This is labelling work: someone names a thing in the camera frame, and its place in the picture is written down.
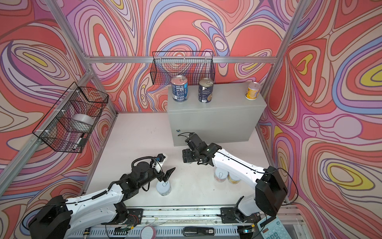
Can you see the black wire basket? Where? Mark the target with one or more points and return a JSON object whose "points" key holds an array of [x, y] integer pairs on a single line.
{"points": [[56, 132], [194, 65]]}

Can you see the small orange-label can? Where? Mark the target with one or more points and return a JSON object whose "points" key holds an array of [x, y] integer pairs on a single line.
{"points": [[253, 91]]}

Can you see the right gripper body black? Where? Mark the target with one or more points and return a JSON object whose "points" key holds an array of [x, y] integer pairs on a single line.
{"points": [[190, 156]]}

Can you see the teal can front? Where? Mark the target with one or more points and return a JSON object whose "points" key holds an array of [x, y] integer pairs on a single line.
{"points": [[163, 188]]}

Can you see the yellow-label can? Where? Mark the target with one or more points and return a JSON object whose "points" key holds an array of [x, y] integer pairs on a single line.
{"points": [[233, 179]]}

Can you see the green circuit board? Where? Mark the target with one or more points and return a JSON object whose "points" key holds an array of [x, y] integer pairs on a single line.
{"points": [[121, 231]]}

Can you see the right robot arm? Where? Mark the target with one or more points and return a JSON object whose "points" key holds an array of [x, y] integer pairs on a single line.
{"points": [[270, 190]]}

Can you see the back black wire basket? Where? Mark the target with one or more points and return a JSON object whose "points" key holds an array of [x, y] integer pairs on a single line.
{"points": [[194, 65]]}

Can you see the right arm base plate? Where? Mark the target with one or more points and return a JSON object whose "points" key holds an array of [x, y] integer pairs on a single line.
{"points": [[230, 215]]}

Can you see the pink-label can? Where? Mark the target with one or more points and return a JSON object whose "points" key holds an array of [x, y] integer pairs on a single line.
{"points": [[220, 175]]}

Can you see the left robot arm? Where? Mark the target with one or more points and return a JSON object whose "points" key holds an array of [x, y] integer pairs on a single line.
{"points": [[61, 217]]}

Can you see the chopped tomato can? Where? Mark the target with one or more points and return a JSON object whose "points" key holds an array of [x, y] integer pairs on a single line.
{"points": [[205, 90]]}

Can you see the black barcode device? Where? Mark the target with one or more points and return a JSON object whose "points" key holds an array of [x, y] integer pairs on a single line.
{"points": [[198, 231]]}

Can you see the large blue-label can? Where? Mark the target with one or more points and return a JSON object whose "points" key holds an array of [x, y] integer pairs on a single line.
{"points": [[179, 85]]}

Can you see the left black wire basket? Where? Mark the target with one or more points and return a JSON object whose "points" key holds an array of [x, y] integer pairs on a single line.
{"points": [[56, 132]]}

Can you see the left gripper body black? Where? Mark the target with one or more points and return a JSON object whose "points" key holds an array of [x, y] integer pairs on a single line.
{"points": [[151, 175]]}

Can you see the teal calculator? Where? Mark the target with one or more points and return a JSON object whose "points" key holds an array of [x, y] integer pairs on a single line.
{"points": [[272, 228]]}

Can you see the grey metal cabinet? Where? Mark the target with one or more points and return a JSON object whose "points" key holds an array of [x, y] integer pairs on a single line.
{"points": [[229, 117]]}

